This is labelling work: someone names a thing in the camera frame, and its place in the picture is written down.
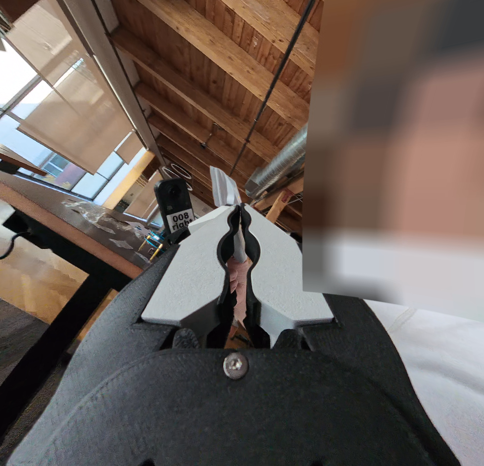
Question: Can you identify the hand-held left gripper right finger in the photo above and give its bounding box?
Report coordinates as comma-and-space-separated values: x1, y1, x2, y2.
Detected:
242, 204, 335, 349

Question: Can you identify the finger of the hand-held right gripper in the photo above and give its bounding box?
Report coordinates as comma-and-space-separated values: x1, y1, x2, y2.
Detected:
188, 213, 217, 235

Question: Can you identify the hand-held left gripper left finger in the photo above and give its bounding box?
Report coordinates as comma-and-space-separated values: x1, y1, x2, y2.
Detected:
141, 204, 243, 349

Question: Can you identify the small clear zip bag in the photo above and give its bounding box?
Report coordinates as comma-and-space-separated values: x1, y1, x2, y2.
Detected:
209, 166, 248, 263

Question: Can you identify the person's right hand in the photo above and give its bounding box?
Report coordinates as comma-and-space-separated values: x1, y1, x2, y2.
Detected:
227, 257, 251, 322

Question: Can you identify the wooden column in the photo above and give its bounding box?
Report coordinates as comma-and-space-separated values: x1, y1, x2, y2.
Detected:
102, 150, 156, 209

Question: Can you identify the beige roller blind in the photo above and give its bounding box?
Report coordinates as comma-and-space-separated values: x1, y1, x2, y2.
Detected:
6, 0, 138, 176
115, 131, 146, 164

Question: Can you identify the crumpled clear cellophane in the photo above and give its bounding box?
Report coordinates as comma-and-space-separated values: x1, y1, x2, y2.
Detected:
62, 199, 116, 226

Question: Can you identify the black ceiling pipe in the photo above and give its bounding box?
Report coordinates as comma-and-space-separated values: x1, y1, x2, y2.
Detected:
230, 0, 326, 176

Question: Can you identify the silver ventilation duct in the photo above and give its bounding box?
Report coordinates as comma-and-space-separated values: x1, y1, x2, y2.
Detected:
245, 123, 308, 201

